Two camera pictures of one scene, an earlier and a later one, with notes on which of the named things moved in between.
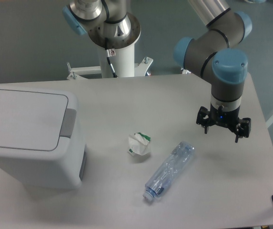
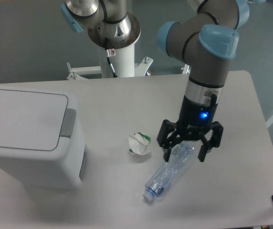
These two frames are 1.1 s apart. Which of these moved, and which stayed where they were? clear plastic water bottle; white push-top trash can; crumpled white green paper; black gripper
Moved: black gripper
Stayed: white push-top trash can; crumpled white green paper; clear plastic water bottle
